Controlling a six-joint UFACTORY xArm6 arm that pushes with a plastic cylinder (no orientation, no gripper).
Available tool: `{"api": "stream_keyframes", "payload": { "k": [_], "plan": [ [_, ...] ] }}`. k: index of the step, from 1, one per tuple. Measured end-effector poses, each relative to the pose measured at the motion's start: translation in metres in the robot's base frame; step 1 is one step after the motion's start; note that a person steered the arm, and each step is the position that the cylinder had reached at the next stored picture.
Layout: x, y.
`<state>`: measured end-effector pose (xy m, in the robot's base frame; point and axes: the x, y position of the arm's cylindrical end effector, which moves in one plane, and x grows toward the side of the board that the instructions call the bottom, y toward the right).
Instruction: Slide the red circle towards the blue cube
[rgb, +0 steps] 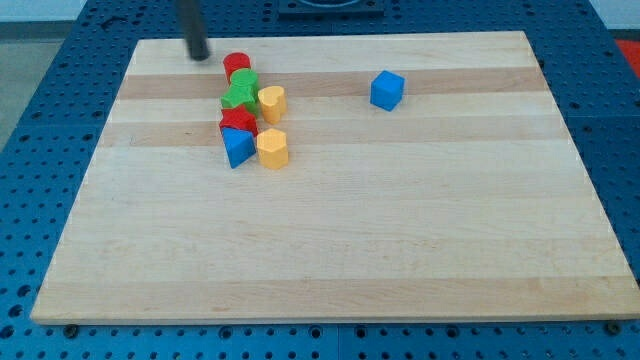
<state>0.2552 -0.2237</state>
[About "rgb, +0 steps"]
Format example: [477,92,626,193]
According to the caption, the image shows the yellow hexagon block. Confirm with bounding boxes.
[256,128,289,170]

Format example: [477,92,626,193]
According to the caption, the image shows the red star block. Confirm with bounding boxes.
[219,105,259,137]

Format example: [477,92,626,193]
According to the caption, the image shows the wooden board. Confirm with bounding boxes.
[31,31,639,325]

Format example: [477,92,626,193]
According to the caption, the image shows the green star block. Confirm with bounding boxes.
[220,85,259,116]

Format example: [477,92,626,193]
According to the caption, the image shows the blue cube block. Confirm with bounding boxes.
[370,70,405,111]

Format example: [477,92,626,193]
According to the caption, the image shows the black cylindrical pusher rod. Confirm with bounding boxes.
[174,0,210,61]

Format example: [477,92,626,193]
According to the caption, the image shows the yellow heart block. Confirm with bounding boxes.
[258,86,287,125]

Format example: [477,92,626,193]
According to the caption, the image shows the green cylinder block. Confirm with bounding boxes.
[230,68,259,99]

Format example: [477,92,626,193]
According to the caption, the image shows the blue triangle block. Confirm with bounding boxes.
[222,128,256,169]

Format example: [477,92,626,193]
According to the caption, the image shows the red cylinder block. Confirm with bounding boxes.
[222,52,251,83]

